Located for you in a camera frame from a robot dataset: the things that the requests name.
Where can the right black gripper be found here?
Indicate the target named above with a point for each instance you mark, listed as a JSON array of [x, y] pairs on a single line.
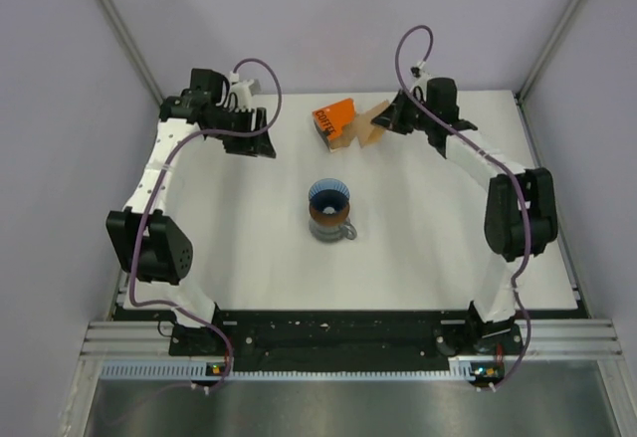
[[392, 116]]

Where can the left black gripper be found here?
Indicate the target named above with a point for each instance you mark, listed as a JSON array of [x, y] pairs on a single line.
[[253, 144]]

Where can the brown paper coffee filter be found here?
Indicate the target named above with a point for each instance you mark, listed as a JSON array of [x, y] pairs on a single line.
[[365, 131]]

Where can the orange coffee filter box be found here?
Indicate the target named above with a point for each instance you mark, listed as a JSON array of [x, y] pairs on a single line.
[[335, 124]]

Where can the blue glass dripper cone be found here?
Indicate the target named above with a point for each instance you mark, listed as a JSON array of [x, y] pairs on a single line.
[[329, 193]]

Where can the clear glass coffee server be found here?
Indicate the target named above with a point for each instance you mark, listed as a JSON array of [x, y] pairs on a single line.
[[335, 233]]

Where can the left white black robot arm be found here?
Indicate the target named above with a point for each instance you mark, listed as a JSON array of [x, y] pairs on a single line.
[[150, 246]]

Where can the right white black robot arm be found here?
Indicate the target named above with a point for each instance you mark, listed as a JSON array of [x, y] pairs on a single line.
[[520, 216]]

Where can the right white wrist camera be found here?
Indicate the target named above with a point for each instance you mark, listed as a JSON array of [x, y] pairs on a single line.
[[420, 76]]

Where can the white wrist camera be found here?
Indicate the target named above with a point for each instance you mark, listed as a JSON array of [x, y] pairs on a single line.
[[241, 93], [420, 76]]

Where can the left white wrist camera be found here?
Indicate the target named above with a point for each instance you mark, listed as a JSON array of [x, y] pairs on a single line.
[[241, 93]]

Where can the right aluminium frame post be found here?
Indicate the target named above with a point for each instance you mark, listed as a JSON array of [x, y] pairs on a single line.
[[557, 34]]

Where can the aluminium frame post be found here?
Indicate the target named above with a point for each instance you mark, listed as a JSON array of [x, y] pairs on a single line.
[[557, 34], [130, 49]]

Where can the left aluminium frame post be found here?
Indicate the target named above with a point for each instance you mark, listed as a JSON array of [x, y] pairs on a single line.
[[130, 49]]

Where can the grey slotted cable duct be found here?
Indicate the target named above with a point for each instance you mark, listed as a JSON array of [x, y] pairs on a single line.
[[200, 371]]

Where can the aluminium front rail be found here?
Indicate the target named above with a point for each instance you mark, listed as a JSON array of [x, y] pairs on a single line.
[[550, 339]]

